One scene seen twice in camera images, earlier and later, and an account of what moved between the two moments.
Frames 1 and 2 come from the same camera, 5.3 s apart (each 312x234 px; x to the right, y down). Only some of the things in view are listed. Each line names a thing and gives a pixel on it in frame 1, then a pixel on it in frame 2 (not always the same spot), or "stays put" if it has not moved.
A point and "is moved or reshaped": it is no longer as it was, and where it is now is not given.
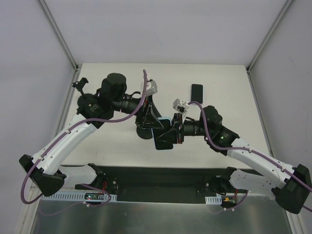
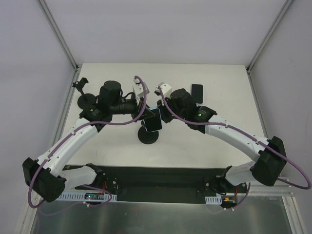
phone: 165,122 is moved or reshaped
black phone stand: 90,107 stays put
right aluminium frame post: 266,40 stays put
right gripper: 179,129 → 163,112
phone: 197,91 stays put
